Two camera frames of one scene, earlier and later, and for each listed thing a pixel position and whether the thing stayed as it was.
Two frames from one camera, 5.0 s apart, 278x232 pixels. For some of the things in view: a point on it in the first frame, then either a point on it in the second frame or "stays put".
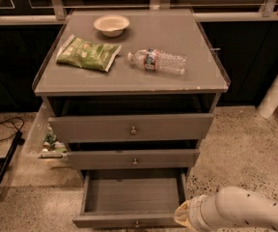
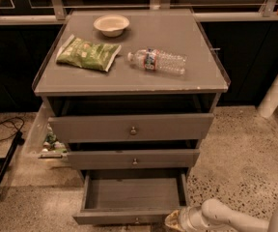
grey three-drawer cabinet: (133, 92) stays put
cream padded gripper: (195, 213) → (186, 217)
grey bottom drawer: (130, 198) stays put
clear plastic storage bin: (41, 141) stays put
